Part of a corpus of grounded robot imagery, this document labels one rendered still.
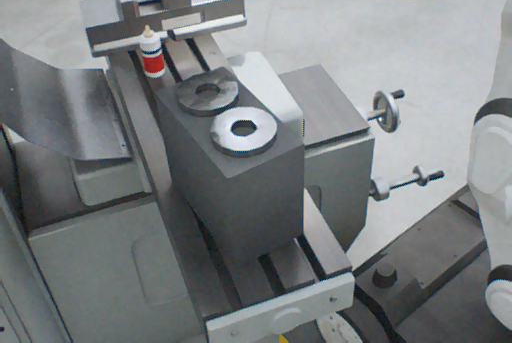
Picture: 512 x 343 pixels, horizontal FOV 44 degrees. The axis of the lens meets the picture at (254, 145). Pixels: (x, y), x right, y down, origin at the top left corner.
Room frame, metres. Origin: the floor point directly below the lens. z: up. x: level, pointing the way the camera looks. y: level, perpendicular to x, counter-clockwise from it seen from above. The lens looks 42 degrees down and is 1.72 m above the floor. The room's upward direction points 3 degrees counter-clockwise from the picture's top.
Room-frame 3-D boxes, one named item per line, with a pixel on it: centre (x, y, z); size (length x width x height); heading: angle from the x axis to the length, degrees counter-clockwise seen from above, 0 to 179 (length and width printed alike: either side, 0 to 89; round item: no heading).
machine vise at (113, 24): (1.25, 0.19, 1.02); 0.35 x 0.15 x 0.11; 106
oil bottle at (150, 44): (1.07, 0.19, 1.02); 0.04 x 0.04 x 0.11
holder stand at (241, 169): (0.69, 0.04, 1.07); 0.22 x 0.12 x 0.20; 29
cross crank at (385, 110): (1.25, -0.31, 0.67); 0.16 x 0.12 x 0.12; 108
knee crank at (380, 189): (1.12, -0.38, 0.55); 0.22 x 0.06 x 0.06; 108
